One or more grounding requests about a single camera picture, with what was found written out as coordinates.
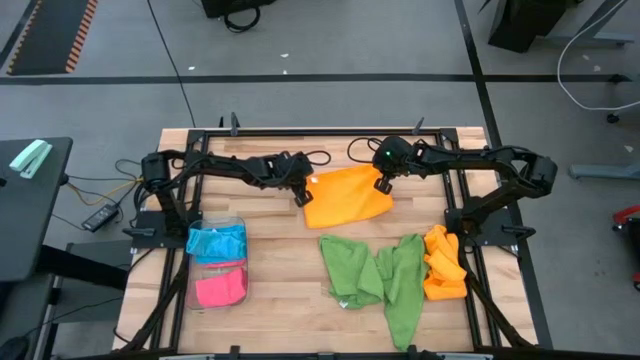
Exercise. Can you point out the clear plastic bin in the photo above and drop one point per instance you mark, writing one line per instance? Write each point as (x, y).
(191, 300)

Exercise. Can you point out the red cart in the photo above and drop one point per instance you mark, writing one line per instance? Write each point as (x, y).
(627, 215)

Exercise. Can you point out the blue microfiber towel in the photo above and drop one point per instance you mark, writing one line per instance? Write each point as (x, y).
(200, 231)
(220, 245)

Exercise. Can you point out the mint green stapler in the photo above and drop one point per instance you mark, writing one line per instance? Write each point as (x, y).
(30, 159)

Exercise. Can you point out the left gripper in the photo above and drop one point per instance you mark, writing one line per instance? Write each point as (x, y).
(292, 170)

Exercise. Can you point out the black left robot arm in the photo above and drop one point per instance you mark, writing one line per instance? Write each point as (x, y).
(225, 167)

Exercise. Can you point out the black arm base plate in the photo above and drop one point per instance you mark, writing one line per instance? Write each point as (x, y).
(500, 225)
(150, 242)

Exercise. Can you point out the grey desk frame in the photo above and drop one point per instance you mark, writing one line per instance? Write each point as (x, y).
(590, 38)

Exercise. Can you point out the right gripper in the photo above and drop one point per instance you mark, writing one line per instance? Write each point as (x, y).
(395, 157)

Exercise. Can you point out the black power adapter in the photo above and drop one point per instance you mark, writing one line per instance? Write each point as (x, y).
(100, 218)

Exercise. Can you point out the grey desk foot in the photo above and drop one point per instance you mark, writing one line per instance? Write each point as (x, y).
(605, 171)

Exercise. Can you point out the black table crossbeam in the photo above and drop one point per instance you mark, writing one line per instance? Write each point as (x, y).
(80, 265)

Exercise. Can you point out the black frame clamp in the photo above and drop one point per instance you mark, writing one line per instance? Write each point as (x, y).
(418, 127)
(234, 125)

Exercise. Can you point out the black cabinet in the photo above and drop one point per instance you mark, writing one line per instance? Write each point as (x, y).
(525, 22)

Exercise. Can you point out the black orange-edged floor mat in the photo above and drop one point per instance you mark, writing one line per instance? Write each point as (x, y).
(50, 35)

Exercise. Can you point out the orange microfiber towel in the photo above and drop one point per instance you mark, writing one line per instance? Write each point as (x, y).
(445, 270)
(345, 197)

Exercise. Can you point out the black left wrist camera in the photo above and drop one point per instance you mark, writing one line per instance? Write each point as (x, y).
(303, 199)

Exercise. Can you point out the black box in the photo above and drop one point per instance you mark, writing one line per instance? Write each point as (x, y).
(220, 6)

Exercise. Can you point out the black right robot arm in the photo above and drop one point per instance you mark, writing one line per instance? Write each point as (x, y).
(475, 157)

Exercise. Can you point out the black side table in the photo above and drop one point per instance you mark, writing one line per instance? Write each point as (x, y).
(30, 225)

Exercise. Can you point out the black caster wheel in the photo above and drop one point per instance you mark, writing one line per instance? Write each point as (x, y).
(613, 118)

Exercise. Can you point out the green microfiber towel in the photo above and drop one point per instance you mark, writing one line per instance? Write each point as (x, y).
(350, 272)
(405, 300)

